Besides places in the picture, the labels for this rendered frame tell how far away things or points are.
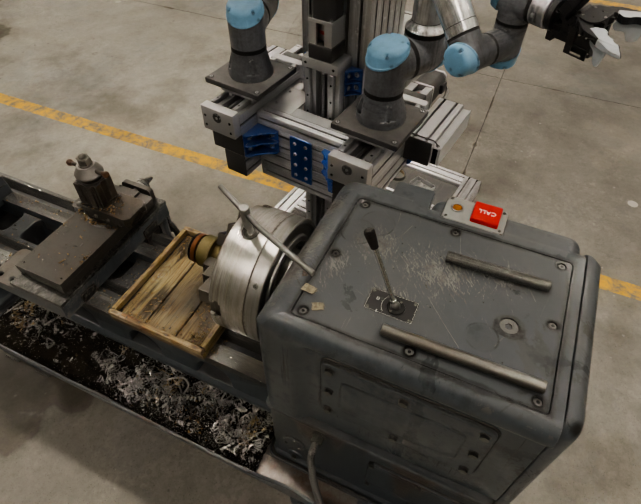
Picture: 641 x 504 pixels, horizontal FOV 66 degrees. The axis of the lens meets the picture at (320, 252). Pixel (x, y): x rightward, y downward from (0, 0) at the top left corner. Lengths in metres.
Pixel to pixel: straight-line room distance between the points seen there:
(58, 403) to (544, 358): 2.01
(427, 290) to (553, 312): 0.23
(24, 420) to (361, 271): 1.82
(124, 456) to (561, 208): 2.64
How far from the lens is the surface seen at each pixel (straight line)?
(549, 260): 1.10
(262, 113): 1.75
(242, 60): 1.72
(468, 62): 1.22
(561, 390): 0.93
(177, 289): 1.47
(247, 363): 1.32
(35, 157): 3.78
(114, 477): 2.24
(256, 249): 1.06
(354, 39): 1.67
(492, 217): 1.13
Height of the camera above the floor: 2.01
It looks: 48 degrees down
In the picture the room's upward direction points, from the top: 1 degrees clockwise
